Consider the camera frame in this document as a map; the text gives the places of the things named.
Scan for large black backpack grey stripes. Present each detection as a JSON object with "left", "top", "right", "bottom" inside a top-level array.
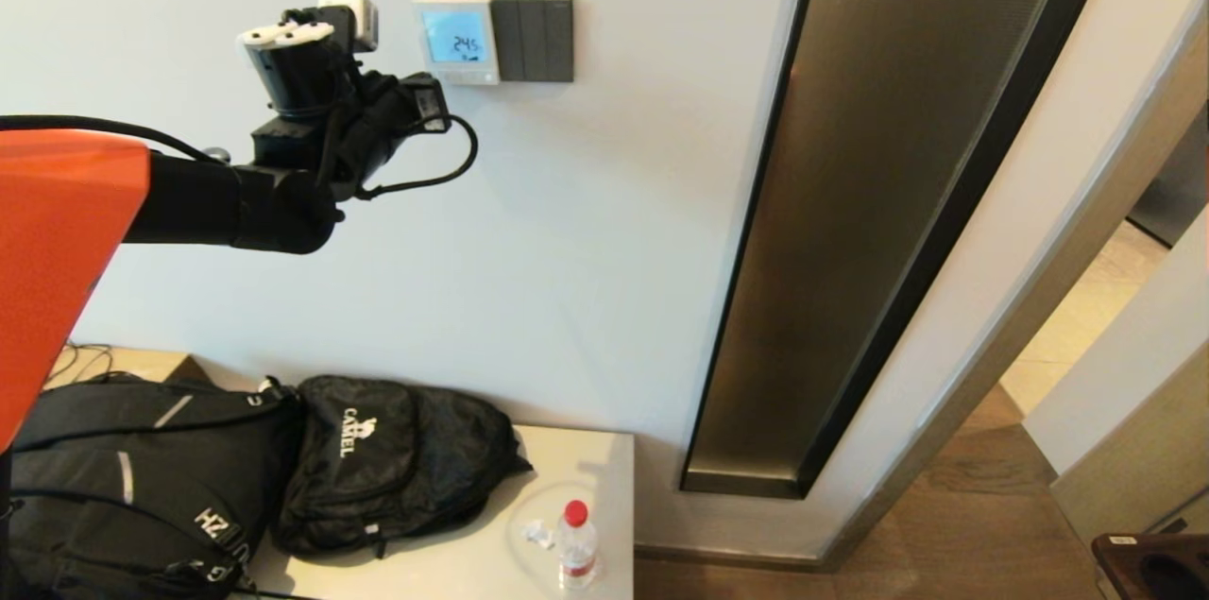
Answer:
[{"left": 8, "top": 375, "right": 308, "bottom": 600}]

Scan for clear water bottle red cap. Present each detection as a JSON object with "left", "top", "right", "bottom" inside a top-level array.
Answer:
[{"left": 555, "top": 500, "right": 599, "bottom": 591}]

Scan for beige door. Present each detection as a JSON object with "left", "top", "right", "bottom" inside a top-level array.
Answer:
[{"left": 1023, "top": 208, "right": 1209, "bottom": 544}]

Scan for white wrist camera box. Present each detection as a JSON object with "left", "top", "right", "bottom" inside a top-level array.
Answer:
[{"left": 316, "top": 0, "right": 379, "bottom": 53}]

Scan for grey-brown door frame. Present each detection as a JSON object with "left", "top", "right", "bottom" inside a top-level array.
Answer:
[{"left": 820, "top": 14, "right": 1209, "bottom": 577}]

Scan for black Camel logo backpack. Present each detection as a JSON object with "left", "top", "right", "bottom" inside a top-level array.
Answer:
[{"left": 272, "top": 377, "right": 534, "bottom": 563}]

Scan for dark grey cabinet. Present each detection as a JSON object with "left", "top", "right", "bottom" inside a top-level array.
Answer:
[{"left": 1126, "top": 104, "right": 1209, "bottom": 251}]

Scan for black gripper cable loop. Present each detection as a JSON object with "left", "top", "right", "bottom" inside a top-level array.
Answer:
[{"left": 354, "top": 112, "right": 480, "bottom": 201}]

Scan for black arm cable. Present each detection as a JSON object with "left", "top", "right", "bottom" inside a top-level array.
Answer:
[{"left": 0, "top": 114, "right": 223, "bottom": 164}]

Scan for white wall thermostat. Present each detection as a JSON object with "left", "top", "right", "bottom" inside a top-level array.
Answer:
[{"left": 413, "top": 0, "right": 502, "bottom": 87}]

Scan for thin black cable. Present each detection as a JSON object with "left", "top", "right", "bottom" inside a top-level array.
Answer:
[{"left": 45, "top": 343, "right": 116, "bottom": 390}]

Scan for grey wall light switch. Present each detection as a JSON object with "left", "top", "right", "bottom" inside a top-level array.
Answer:
[{"left": 490, "top": 0, "right": 575, "bottom": 84}]

